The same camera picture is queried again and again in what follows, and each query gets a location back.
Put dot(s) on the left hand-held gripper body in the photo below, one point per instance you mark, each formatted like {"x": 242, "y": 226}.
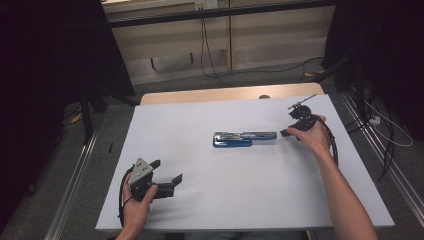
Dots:
{"x": 140, "y": 173}

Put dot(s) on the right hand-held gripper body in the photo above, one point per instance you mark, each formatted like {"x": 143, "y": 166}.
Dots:
{"x": 304, "y": 118}

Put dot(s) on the blue stapler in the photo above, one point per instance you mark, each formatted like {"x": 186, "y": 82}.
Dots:
{"x": 233, "y": 141}

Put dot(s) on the person's right hand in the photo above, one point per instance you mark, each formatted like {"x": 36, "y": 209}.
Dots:
{"x": 316, "y": 140}

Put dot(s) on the person's left hand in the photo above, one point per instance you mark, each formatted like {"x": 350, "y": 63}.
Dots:
{"x": 136, "y": 213}

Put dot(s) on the small black floor object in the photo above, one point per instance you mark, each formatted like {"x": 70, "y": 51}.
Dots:
{"x": 110, "y": 147}

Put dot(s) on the yellow floor tape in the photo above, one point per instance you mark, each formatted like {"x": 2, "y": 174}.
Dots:
{"x": 315, "y": 72}
{"x": 76, "y": 118}

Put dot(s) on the white power adapter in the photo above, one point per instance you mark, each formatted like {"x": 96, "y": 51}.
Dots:
{"x": 374, "y": 120}

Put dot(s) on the black stand legs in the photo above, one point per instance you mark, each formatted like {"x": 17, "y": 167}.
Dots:
{"x": 87, "y": 110}

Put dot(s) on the wooden table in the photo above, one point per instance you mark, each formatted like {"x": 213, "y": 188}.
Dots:
{"x": 213, "y": 95}

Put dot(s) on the person's clothing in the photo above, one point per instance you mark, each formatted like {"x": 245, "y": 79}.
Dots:
{"x": 240, "y": 236}

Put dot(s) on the dark curtain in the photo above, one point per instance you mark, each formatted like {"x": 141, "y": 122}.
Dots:
{"x": 50, "y": 66}
{"x": 383, "y": 50}

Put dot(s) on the black horizontal bar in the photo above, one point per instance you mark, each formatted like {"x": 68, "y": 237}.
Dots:
{"x": 216, "y": 13}

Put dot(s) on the aluminium floor rail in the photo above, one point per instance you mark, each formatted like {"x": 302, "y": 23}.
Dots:
{"x": 71, "y": 186}
{"x": 383, "y": 160}

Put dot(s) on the white wall socket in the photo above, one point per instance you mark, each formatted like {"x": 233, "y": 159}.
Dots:
{"x": 206, "y": 4}

